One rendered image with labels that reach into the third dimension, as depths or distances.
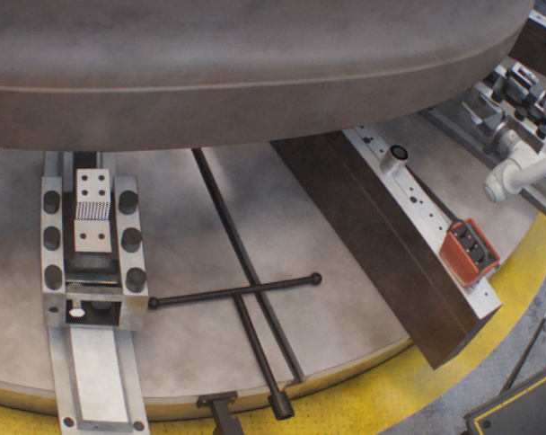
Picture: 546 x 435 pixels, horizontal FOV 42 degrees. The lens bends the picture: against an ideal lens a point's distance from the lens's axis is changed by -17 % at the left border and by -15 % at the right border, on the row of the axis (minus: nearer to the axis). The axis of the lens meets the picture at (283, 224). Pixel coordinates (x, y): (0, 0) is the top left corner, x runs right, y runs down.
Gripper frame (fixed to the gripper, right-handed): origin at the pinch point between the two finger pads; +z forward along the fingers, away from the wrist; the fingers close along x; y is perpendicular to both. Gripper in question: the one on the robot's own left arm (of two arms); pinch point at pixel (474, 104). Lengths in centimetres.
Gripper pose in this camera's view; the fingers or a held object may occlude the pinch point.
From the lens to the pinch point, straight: 284.1
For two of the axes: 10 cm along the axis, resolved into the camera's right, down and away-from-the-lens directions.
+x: -7.3, 3.8, -5.6
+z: -6.2, -7.1, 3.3
